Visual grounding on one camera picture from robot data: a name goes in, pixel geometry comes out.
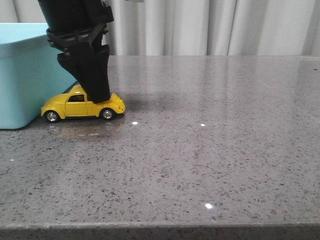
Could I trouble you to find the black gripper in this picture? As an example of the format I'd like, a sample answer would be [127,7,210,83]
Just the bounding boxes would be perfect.
[38,0,114,104]

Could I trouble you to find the yellow toy beetle car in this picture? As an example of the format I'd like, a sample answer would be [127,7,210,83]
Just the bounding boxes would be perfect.
[40,85,126,123]

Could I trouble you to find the light blue plastic box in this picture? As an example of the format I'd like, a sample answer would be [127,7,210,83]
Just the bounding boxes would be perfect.
[0,23,76,130]

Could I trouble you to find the white pleated curtain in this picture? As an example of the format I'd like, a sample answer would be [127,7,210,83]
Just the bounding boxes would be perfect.
[0,0,320,57]

